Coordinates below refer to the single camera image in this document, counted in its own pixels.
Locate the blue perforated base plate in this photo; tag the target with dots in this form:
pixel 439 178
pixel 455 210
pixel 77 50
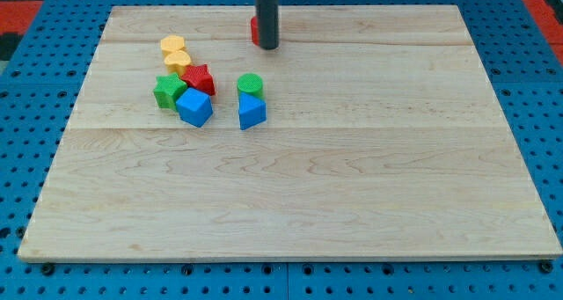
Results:
pixel 43 78

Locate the blue triangle block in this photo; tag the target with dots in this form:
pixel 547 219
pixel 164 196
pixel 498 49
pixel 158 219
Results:
pixel 252 111

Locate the red circle block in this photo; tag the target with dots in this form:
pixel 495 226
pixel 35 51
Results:
pixel 255 34

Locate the red star block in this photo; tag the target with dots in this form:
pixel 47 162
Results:
pixel 199 77

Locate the light wooden board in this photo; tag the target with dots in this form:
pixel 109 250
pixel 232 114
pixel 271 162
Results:
pixel 384 141

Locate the green circle block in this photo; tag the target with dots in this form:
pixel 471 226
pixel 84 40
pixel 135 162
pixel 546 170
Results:
pixel 251 84

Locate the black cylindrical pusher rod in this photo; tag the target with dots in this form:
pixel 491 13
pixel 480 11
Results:
pixel 267 22

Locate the green star block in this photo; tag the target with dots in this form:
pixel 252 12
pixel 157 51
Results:
pixel 168 89

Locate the yellow heart block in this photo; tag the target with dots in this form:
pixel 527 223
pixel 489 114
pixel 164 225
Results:
pixel 176 62

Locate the yellow hexagon block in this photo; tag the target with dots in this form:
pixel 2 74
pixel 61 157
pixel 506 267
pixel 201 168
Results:
pixel 171 44

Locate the blue cube block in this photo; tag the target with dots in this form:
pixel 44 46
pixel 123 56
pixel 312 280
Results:
pixel 194 107

